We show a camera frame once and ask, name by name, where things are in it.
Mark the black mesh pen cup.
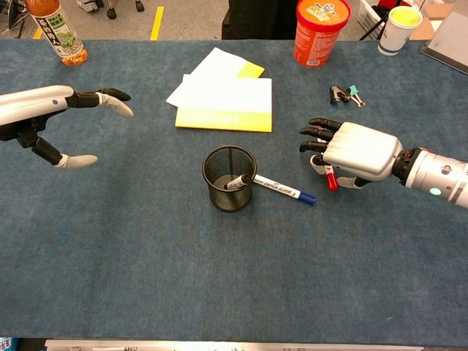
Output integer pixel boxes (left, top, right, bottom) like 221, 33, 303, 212
201, 144, 258, 213

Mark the orange red snack canister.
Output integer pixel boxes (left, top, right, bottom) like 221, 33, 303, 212
293, 0, 352, 69

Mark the long yellow floor tape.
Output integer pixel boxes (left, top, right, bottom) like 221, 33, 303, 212
149, 6, 165, 41

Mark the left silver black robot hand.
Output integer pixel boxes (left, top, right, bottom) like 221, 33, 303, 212
0, 85, 135, 171

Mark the red cap whiteboard marker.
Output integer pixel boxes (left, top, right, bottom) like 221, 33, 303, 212
315, 125, 340, 192

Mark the black cap whiteboard marker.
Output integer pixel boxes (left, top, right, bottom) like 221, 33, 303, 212
224, 173, 252, 191

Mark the blue cap whiteboard marker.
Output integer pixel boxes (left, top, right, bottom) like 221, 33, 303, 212
252, 173, 317, 205

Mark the yellow white Lexicon notebook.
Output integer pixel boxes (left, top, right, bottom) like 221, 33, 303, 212
174, 74, 273, 133

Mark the brown cardboard box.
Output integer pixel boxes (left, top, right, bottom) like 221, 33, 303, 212
409, 2, 456, 41

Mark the orange tea bottle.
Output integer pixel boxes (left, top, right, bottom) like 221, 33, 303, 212
23, 0, 89, 67

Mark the white paper cup yellow lid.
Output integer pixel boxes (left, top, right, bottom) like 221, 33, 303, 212
377, 5, 424, 57

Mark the white plastic basket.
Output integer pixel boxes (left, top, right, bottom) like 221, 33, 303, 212
357, 0, 389, 40

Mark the blue felt table mat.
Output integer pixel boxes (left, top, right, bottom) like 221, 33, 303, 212
0, 39, 468, 347

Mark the aluminium rail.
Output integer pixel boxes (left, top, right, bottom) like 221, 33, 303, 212
44, 338, 425, 351

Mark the person in black clothes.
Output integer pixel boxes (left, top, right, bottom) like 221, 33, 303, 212
221, 0, 299, 40

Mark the office chair wheel base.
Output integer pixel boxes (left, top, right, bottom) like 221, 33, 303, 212
75, 0, 146, 20

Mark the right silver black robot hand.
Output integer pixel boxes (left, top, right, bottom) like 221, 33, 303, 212
298, 117, 404, 190

